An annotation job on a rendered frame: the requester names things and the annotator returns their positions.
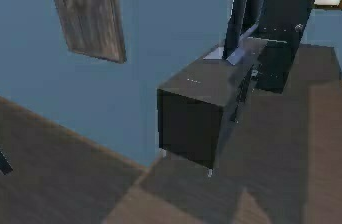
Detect dark grey cabinet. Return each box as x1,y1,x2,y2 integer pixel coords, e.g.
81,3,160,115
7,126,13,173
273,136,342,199
156,37,269,178

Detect black television set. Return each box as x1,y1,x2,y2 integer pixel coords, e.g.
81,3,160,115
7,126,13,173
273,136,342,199
202,0,265,66

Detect grey wooden framed picture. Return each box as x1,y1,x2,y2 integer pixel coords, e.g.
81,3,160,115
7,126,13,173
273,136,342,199
52,0,128,65

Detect black room door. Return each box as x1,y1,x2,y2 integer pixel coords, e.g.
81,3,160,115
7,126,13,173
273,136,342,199
254,0,315,95

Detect yellow framed picture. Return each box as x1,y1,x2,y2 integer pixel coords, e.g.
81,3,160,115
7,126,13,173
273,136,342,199
312,0,342,11

